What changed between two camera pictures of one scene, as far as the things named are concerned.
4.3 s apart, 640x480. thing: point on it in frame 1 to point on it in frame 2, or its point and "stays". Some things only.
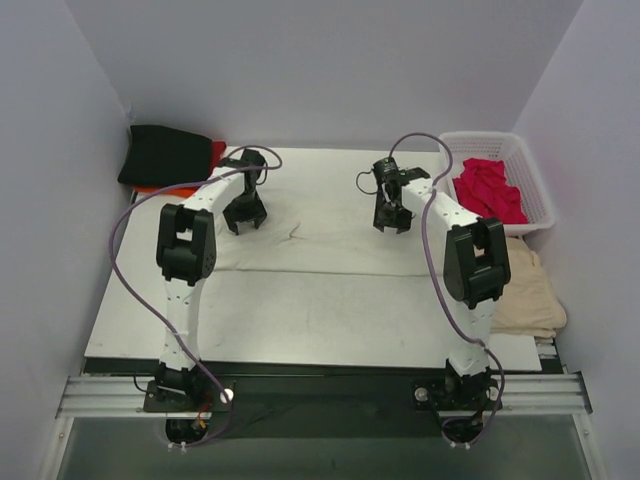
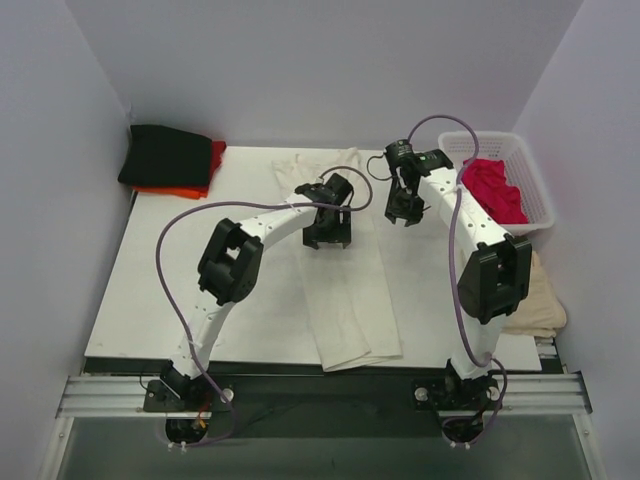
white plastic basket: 494,176 stays
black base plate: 271,405 stays
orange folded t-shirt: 179,192 stays
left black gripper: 245,208 to 326,233
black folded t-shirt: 161,156 stays
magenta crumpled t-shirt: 482,188 stays
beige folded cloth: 530,305 stays
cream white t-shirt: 330,228 to 347,299
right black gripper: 391,213 to 403,206
